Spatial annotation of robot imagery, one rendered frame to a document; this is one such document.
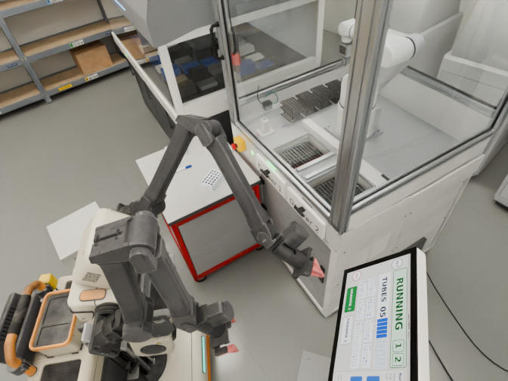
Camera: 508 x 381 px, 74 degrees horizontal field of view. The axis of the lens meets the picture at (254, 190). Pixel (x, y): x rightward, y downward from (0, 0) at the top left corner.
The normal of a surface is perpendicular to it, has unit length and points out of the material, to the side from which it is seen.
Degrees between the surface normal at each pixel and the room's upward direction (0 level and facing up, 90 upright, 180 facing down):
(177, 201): 0
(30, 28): 90
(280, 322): 0
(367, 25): 90
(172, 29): 90
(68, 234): 0
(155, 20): 90
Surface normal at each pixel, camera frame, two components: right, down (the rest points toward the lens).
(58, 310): -0.08, -0.68
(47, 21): 0.62, 0.54
